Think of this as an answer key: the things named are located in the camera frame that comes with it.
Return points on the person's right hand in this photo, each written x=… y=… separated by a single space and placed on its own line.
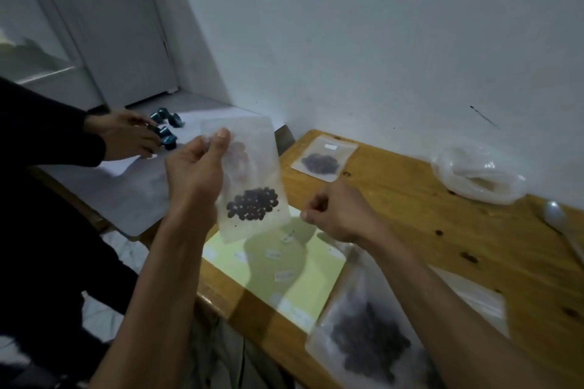
x=349 y=215

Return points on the blue metallic cap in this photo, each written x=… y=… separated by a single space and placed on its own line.
x=175 y=120
x=159 y=114
x=168 y=137

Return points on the white table mat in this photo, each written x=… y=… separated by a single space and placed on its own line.
x=127 y=192

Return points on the clear plastic bean bag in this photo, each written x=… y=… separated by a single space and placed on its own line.
x=260 y=160

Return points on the pale yellow paper sheet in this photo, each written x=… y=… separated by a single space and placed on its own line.
x=292 y=274

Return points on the white door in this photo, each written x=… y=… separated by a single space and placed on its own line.
x=114 y=19

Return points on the person's right fingers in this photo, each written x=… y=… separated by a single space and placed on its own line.
x=315 y=210

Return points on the person's left thumb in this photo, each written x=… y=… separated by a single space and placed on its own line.
x=221 y=143

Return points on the person's left forearm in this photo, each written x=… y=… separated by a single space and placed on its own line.
x=157 y=306

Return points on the person's right forearm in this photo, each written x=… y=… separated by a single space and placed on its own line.
x=447 y=315

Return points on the small clear labelled bean bag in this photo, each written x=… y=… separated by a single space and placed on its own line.
x=325 y=158

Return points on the pile of black beans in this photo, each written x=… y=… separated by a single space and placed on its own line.
x=320 y=163
x=253 y=204
x=369 y=343

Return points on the white plastic spoon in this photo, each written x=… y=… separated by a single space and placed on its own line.
x=559 y=220

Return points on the crumpled clear plastic bag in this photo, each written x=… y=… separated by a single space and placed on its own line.
x=479 y=176

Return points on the large clear bean bag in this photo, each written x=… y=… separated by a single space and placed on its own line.
x=365 y=311

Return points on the person's left hand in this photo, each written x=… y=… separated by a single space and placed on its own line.
x=191 y=179

